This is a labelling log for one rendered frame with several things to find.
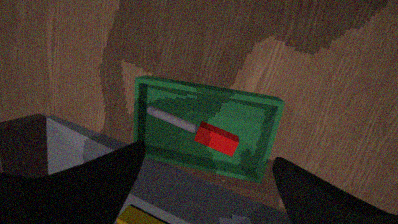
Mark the green tray floor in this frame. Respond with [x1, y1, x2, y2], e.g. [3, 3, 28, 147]
[145, 84, 273, 168]

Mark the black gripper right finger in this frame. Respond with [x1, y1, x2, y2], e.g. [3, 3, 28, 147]
[272, 157, 398, 224]

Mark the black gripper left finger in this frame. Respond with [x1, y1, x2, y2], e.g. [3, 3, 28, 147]
[0, 141, 146, 224]

